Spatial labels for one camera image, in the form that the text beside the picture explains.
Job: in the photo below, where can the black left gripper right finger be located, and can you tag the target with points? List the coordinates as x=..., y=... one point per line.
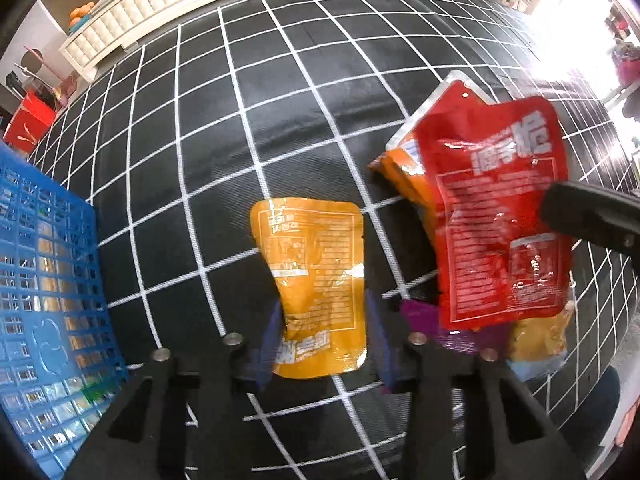
x=462, y=398

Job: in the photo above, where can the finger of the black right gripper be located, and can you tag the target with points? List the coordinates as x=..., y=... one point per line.
x=600, y=216

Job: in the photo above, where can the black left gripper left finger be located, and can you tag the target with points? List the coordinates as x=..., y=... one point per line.
x=185, y=402

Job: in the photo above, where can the red snack pouch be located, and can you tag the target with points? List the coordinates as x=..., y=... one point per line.
x=487, y=169

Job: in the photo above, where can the orange snack packet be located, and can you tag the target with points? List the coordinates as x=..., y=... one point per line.
x=402, y=166

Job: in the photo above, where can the orange-yellow snack pouch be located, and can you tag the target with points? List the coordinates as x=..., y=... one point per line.
x=314, y=250

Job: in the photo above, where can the yellow blue snack packet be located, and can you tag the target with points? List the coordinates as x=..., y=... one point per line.
x=538, y=346

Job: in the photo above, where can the blue plastic basket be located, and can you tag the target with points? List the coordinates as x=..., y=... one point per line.
x=60, y=363

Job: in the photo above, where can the purple snack packet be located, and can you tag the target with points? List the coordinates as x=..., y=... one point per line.
x=424, y=318

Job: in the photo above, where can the red white yellow snack pack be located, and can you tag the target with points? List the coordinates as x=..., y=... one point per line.
x=456, y=90

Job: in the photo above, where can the red paper bag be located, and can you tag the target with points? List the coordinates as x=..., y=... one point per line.
x=29, y=124

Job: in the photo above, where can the black white grid tablecloth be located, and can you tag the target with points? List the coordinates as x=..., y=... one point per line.
x=270, y=98

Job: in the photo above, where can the oranges on plate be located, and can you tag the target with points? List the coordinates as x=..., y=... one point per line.
x=79, y=13

